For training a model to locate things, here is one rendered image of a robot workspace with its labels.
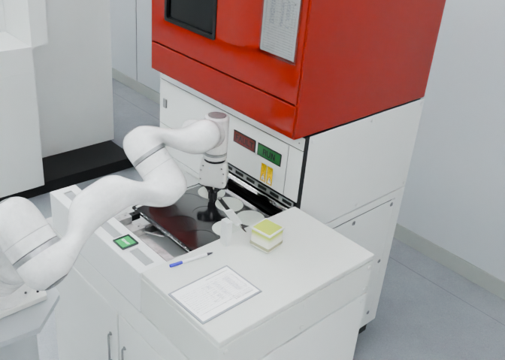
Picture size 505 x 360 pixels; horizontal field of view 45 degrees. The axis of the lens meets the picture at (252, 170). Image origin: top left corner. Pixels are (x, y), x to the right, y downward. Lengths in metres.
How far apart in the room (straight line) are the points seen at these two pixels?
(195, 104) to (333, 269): 0.92
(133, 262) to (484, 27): 2.14
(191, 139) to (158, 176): 0.13
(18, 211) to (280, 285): 0.72
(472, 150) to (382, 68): 1.31
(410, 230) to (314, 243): 1.89
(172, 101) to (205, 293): 1.06
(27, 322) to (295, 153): 0.96
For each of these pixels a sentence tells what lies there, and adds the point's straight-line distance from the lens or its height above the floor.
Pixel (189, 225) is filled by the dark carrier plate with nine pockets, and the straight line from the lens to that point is 2.06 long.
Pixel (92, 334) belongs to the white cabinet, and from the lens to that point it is 2.24.
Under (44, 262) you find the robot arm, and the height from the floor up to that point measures 1.17.
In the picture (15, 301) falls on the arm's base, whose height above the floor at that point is 0.86.
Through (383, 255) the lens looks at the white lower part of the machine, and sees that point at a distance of 2.80.
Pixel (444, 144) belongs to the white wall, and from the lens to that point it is 3.46.
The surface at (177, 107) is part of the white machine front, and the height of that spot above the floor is 1.08.
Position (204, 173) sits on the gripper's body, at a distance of 2.12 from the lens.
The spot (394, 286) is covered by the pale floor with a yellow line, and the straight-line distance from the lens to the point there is 3.44.
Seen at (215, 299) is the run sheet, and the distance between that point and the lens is 1.65.
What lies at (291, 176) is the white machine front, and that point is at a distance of 2.06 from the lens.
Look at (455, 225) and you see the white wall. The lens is 3.58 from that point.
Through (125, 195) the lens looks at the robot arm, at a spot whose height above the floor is 1.23.
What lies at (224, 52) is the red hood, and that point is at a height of 1.41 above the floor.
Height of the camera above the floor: 2.03
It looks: 28 degrees down
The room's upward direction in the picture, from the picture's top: 5 degrees clockwise
